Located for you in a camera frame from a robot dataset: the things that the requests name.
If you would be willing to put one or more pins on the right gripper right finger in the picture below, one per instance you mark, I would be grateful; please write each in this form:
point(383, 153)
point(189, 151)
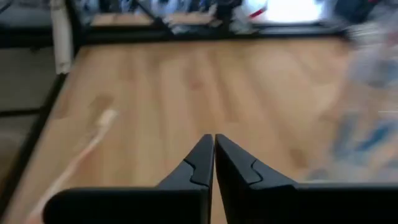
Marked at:
point(280, 205)

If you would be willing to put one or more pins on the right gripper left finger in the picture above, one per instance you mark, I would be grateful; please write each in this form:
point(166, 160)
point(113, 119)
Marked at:
point(140, 205)

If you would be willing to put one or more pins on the clear plastic organizer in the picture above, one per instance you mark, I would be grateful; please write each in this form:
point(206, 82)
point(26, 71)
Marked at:
point(357, 168)

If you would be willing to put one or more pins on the orange wrapped toothbrush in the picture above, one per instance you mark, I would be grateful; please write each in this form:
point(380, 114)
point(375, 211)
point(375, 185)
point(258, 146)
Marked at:
point(107, 117)

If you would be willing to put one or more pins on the silver aluminium extrusion bar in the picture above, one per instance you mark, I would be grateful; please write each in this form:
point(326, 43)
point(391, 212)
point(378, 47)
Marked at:
point(62, 37)

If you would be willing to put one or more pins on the black aluminium table frame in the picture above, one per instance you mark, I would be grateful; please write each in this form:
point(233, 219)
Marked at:
point(280, 31)

